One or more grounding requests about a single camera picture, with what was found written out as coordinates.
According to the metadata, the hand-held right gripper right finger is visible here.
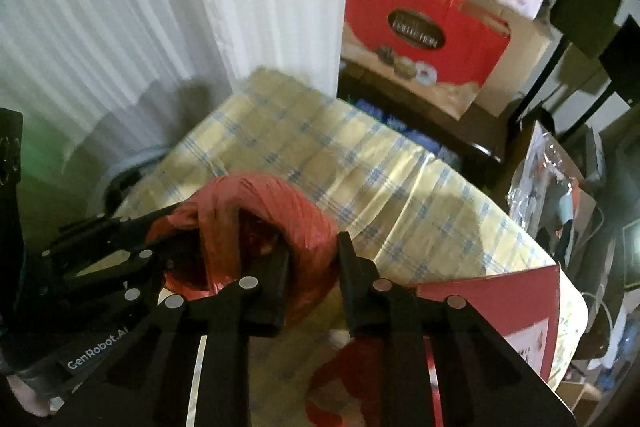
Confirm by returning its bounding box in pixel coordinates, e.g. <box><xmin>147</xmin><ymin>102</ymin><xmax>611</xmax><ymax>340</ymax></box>
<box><xmin>337</xmin><ymin>232</ymin><xmax>576</xmax><ymax>427</ymax></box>

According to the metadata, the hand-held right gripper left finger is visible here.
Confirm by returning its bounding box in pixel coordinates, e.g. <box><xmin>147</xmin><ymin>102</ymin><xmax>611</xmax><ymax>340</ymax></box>
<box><xmin>50</xmin><ymin>248</ymin><xmax>292</xmax><ymax>427</ymax></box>

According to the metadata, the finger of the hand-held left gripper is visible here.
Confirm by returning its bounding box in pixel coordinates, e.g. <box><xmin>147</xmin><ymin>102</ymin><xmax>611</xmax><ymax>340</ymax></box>
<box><xmin>42</xmin><ymin>203</ymin><xmax>184</xmax><ymax>269</ymax></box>
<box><xmin>39</xmin><ymin>248</ymin><xmax>172</xmax><ymax>305</ymax></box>

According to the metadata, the red raffia string ball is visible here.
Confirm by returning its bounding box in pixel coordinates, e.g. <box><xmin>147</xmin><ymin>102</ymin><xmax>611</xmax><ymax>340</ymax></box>
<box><xmin>145</xmin><ymin>173</ymin><xmax>341</xmax><ymax>328</ymax></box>

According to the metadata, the red gift box with ribbon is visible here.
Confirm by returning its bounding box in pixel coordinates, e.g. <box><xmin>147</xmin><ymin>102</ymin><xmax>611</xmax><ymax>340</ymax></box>
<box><xmin>305</xmin><ymin>264</ymin><xmax>561</xmax><ymax>427</ymax></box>

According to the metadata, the person's left hand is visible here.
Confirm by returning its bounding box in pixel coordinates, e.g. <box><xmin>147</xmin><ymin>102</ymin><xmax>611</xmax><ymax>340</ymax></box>
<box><xmin>6</xmin><ymin>376</ymin><xmax>52</xmax><ymax>419</ymax></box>

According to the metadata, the yellow plaid tablecloth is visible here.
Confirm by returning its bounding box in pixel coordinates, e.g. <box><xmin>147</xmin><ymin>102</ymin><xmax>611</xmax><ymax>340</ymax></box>
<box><xmin>107</xmin><ymin>67</ymin><xmax>588</xmax><ymax>427</ymax></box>

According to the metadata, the clear plastic toy package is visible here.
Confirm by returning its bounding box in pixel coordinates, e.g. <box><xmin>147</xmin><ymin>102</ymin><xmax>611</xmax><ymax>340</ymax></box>
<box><xmin>507</xmin><ymin>119</ymin><xmax>601</xmax><ymax>268</ymax></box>

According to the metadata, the white curtain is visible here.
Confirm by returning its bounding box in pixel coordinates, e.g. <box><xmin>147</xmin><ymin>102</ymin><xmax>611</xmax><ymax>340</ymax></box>
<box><xmin>0</xmin><ymin>0</ymin><xmax>393</xmax><ymax>188</ymax></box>

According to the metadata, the red chocolate gift bag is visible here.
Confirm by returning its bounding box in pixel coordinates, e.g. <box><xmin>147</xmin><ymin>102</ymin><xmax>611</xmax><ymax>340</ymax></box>
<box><xmin>342</xmin><ymin>0</ymin><xmax>513</xmax><ymax>120</ymax></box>

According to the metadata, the large closed cardboard carton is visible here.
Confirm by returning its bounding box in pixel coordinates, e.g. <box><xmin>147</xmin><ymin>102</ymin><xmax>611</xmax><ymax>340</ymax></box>
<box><xmin>475</xmin><ymin>14</ymin><xmax>556</xmax><ymax>118</ymax></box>

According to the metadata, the black speaker on stand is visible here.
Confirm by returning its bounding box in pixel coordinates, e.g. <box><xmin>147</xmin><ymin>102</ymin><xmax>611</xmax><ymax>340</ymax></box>
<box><xmin>505</xmin><ymin>0</ymin><xmax>626</xmax><ymax>128</ymax></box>
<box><xmin>565</xmin><ymin>14</ymin><xmax>640</xmax><ymax>142</ymax></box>

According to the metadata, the white cable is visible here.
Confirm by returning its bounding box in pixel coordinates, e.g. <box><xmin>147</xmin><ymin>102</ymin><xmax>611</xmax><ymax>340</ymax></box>
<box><xmin>594</xmin><ymin>289</ymin><xmax>617</xmax><ymax>360</ymax></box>

